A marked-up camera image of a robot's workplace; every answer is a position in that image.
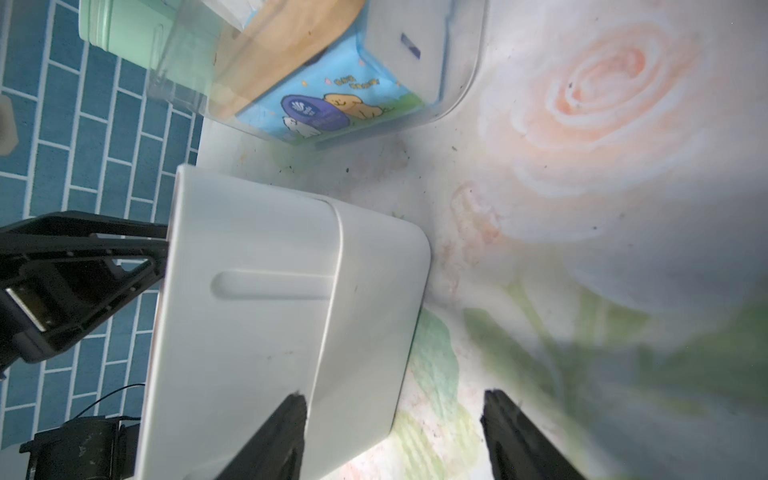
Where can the clear plastic tissue box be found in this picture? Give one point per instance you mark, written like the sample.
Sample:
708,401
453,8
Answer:
184,74

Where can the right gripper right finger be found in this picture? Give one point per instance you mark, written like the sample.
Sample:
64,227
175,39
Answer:
518,450

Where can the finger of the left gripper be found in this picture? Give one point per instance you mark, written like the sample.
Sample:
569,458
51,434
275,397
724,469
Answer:
74,236
49,306

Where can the green pencil cup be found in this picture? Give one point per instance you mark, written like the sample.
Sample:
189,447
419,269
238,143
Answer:
135,30

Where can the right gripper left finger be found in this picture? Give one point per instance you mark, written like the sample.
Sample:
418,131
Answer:
275,451

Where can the white plastic box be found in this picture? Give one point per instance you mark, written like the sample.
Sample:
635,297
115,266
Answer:
270,292

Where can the bamboo lid with slot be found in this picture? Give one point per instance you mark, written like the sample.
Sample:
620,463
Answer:
280,38

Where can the blue tissue pack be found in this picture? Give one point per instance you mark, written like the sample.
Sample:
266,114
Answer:
387,64

